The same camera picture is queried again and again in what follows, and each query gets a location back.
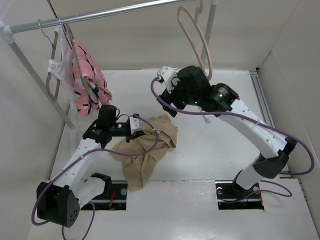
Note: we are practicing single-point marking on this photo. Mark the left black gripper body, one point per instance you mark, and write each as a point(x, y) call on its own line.
point(119, 129)

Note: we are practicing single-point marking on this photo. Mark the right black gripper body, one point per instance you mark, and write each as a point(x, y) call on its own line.
point(181, 98)

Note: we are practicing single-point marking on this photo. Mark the beige t shirt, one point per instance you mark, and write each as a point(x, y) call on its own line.
point(138, 166)

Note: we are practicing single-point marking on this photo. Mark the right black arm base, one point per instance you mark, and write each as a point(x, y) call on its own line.
point(232, 197)

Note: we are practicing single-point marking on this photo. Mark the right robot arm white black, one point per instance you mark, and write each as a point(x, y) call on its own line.
point(274, 148)

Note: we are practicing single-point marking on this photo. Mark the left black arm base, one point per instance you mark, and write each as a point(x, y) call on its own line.
point(114, 195)

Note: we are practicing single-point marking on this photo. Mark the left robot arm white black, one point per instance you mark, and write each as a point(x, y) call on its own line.
point(60, 200)

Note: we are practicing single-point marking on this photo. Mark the white garment on hanger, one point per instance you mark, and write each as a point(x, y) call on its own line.
point(63, 70)

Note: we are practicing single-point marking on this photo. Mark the grey hanger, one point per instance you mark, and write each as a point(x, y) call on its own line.
point(54, 96)

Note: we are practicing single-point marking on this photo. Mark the pink patterned garment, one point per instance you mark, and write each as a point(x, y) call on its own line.
point(90, 85)

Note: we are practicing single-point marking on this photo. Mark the metal clothes rack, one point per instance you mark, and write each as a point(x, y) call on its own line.
point(7, 32)

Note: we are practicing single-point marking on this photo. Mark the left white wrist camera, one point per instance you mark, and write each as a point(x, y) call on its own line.
point(136, 124)

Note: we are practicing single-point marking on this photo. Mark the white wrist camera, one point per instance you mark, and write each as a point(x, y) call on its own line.
point(168, 75)
point(136, 124)

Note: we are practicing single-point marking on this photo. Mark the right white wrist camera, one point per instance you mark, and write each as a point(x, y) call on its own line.
point(168, 75)

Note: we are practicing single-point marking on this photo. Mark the aluminium rail right side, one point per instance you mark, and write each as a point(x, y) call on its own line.
point(267, 117)

